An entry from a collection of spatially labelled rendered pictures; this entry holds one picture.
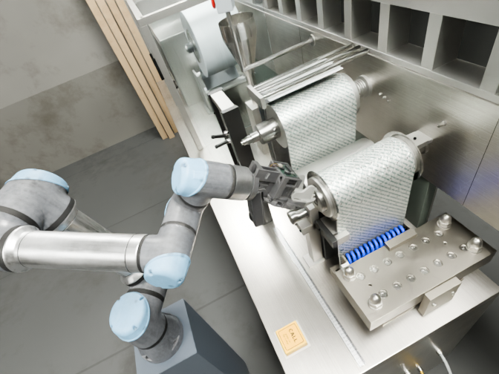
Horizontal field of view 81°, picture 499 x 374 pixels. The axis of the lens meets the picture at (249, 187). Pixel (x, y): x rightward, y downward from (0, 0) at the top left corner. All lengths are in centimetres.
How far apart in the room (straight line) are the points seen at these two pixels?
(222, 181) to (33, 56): 350
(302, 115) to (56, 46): 330
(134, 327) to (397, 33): 106
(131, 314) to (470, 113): 98
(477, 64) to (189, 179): 69
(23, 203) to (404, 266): 96
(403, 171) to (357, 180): 13
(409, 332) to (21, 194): 104
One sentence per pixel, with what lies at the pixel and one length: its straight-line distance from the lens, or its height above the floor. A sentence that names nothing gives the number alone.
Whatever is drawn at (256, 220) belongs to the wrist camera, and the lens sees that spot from 70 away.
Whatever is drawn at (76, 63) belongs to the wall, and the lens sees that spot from 390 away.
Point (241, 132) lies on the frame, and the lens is 89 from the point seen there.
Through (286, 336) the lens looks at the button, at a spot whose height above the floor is 92.
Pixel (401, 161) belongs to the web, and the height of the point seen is 129.
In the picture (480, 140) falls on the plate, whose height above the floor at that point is 135.
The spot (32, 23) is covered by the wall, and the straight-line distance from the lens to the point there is 386.
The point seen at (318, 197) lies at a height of 128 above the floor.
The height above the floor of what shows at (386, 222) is 107.
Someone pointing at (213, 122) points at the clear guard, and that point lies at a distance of 166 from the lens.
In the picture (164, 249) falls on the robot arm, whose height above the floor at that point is 144.
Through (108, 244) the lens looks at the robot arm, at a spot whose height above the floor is 146.
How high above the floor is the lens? 185
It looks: 44 degrees down
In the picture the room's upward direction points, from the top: 20 degrees counter-clockwise
